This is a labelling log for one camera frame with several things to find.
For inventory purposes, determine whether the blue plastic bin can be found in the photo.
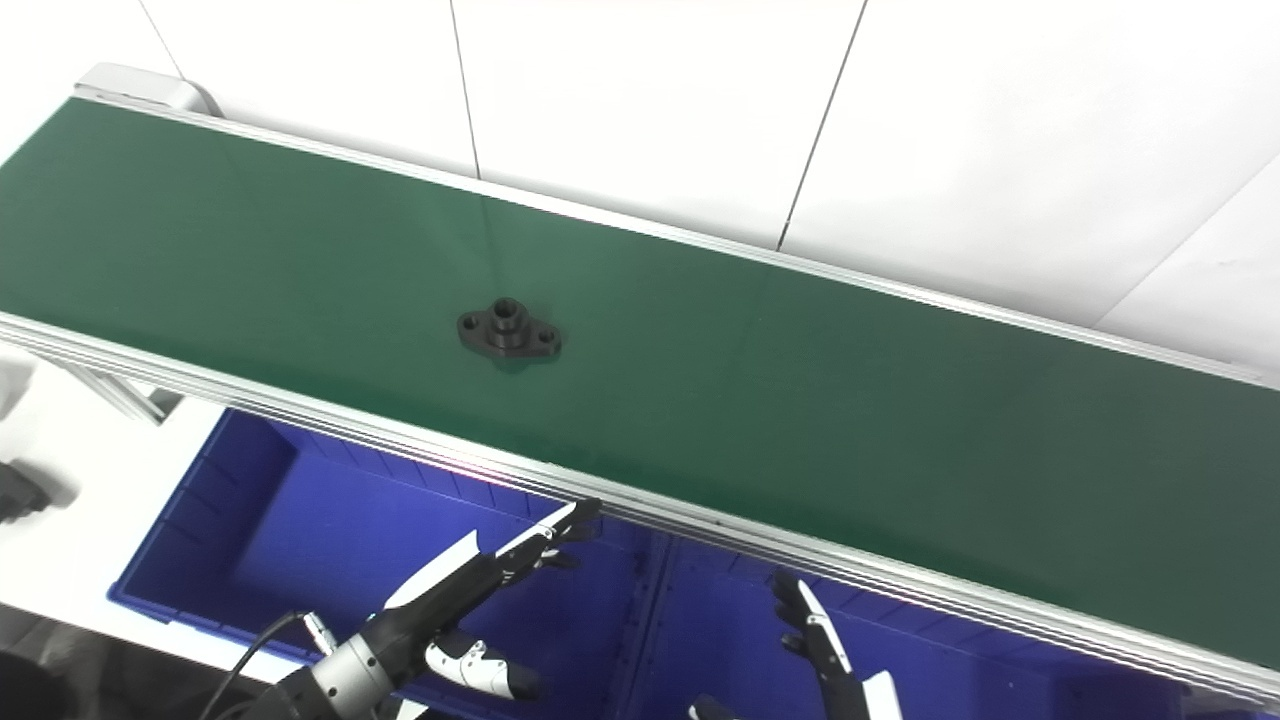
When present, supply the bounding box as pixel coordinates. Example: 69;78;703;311
107;405;663;720
620;530;1280;720

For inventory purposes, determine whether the green conveyor belt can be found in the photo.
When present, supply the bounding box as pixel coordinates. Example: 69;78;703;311
0;62;1280;707
0;96;1280;673

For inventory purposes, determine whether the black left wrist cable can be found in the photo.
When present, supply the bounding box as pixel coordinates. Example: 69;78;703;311
198;610;336;720

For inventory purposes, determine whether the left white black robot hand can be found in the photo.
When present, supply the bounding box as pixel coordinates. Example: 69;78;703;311
365;497;604;701

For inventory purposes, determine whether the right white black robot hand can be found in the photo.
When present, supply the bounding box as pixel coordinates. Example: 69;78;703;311
688;571;906;720

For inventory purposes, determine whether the black flanged metal part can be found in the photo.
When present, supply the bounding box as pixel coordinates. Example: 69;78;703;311
457;297;563;364

